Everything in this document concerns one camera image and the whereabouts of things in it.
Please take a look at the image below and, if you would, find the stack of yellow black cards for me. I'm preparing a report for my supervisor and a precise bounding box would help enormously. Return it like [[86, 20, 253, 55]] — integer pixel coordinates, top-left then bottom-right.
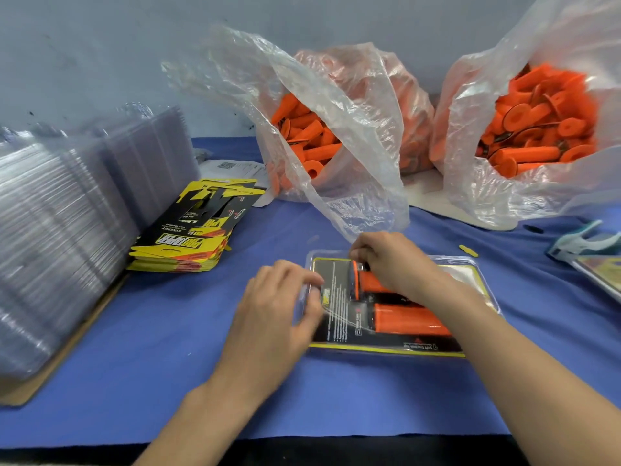
[[128, 179, 266, 274]]

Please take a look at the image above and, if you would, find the sealed yellow card package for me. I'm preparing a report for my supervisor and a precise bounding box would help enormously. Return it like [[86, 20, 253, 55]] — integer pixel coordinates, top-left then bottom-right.
[[572, 255, 621, 305]]

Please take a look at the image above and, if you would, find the orange grip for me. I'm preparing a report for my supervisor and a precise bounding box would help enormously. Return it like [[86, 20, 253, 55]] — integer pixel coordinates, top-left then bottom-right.
[[349, 261, 399, 300], [371, 302, 452, 337]]

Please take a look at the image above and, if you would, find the teal hand stapler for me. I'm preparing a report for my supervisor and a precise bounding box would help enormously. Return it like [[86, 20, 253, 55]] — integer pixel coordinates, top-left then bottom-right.
[[546, 220, 621, 265]]

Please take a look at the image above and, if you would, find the yellow black backing card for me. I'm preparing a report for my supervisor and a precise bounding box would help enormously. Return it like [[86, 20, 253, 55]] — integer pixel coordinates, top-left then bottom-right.
[[310, 257, 496, 355]]

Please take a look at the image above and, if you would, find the large clear plastic bag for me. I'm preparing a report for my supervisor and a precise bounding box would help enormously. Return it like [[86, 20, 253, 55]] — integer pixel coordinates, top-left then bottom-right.
[[430, 0, 621, 231]]

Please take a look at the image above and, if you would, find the white printed paper sheet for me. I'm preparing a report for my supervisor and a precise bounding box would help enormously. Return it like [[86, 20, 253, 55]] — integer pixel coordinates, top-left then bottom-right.
[[199, 158, 273, 205]]

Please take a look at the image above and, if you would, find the person's right forearm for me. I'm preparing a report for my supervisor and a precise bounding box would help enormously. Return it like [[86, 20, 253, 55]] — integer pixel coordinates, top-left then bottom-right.
[[427, 276, 621, 466]]

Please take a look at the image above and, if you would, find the person's right hand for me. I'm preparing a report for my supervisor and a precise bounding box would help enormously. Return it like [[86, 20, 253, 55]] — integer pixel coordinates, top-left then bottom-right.
[[349, 230, 477, 307]]

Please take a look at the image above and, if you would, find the stack of clear blister shells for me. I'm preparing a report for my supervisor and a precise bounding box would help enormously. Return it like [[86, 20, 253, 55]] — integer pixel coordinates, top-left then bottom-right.
[[0, 104, 200, 384]]

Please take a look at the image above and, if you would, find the person's left hand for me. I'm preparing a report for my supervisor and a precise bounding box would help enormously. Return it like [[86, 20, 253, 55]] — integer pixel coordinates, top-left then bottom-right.
[[215, 260, 326, 404]]

